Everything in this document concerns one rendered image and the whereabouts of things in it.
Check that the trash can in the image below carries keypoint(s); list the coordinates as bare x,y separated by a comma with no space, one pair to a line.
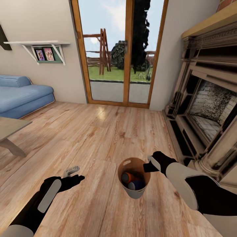
135,167

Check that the countertop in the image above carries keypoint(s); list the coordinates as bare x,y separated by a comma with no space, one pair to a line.
224,17

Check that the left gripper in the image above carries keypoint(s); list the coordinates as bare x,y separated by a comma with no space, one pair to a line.
73,181

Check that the sofa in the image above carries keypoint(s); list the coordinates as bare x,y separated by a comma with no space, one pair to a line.
19,98

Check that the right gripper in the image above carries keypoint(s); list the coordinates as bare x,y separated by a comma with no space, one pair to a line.
149,168

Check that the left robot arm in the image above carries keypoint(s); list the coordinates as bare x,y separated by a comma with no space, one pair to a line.
28,220

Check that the door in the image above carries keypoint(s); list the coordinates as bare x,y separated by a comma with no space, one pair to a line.
119,43

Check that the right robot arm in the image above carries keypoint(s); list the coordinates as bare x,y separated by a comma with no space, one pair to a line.
200,192

